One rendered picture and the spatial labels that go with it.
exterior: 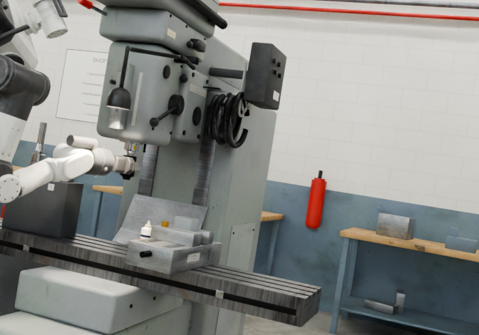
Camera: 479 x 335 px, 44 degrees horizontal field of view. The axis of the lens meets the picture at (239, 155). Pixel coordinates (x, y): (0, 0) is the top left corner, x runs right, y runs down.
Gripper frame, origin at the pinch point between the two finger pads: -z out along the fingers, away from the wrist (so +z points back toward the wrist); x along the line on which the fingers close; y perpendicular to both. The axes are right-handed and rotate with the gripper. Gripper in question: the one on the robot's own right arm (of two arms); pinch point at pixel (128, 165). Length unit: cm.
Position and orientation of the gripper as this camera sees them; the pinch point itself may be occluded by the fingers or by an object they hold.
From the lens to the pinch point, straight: 201.0
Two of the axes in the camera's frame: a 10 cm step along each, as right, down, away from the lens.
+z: -5.6, -1.1, -8.2
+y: -1.6, 9.9, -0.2
